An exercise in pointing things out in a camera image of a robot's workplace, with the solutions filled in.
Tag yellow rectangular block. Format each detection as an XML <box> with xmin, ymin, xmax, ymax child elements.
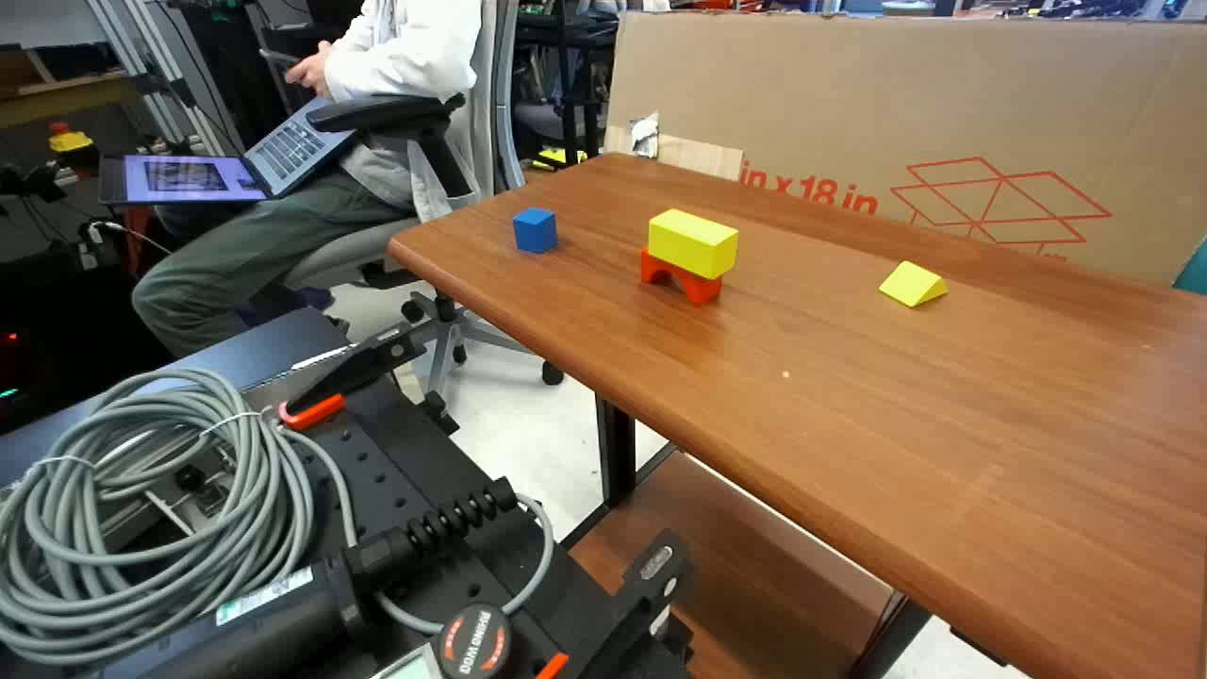
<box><xmin>645</xmin><ymin>205</ymin><xmax>744</xmax><ymax>284</ymax></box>

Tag orange arch block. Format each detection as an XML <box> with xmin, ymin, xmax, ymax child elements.
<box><xmin>636</xmin><ymin>250</ymin><xmax>726</xmax><ymax>309</ymax></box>

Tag blue cube block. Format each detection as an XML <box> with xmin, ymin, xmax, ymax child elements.
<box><xmin>509</xmin><ymin>205</ymin><xmax>563</xmax><ymax>257</ymax></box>

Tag yellow wedge block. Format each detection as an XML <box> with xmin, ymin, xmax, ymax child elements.
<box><xmin>875</xmin><ymin>257</ymin><xmax>950</xmax><ymax>312</ymax></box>

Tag crumpled white plastic wrap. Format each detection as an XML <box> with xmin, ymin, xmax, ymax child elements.
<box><xmin>627</xmin><ymin>111</ymin><xmax>664</xmax><ymax>161</ymax></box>

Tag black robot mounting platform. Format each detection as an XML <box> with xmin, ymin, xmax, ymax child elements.
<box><xmin>0</xmin><ymin>307</ymin><xmax>696</xmax><ymax>679</ymax></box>

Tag black clamp with orange trigger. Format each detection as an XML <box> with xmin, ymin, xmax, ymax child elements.
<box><xmin>276</xmin><ymin>329</ymin><xmax>433</xmax><ymax>438</ymax></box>

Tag wooden lower table shelf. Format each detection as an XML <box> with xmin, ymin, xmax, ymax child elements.
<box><xmin>563</xmin><ymin>448</ymin><xmax>899</xmax><ymax>679</ymax></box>

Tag black bar clamp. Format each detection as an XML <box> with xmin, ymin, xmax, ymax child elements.
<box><xmin>533</xmin><ymin>528</ymin><xmax>696</xmax><ymax>679</ymax></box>

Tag grey office chair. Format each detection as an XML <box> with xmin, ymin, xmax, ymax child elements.
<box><xmin>276</xmin><ymin>0</ymin><xmax>564</xmax><ymax>438</ymax></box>

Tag seated person in white shirt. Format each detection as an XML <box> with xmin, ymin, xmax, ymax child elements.
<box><xmin>128</xmin><ymin>0</ymin><xmax>485</xmax><ymax>362</ymax></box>

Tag large printed cardboard box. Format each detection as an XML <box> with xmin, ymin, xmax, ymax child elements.
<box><xmin>602</xmin><ymin>6</ymin><xmax>1207</xmax><ymax>290</ymax></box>

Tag open purple laptop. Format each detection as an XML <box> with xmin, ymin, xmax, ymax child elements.
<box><xmin>122</xmin><ymin>94</ymin><xmax>361</xmax><ymax>209</ymax></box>

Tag black table leg frame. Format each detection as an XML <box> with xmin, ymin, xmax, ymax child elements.
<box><xmin>588</xmin><ymin>391</ymin><xmax>936</xmax><ymax>679</ymax></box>

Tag thick black cable connector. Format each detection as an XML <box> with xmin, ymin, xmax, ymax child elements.
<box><xmin>340</xmin><ymin>477</ymin><xmax>527</xmax><ymax>592</ymax></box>

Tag aluminium frame struts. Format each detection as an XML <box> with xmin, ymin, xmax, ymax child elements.
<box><xmin>83</xmin><ymin>0</ymin><xmax>244</xmax><ymax>157</ymax></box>

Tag coiled grey cable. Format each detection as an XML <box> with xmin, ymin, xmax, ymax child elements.
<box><xmin>0</xmin><ymin>365</ymin><xmax>361</xmax><ymax>669</ymax></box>

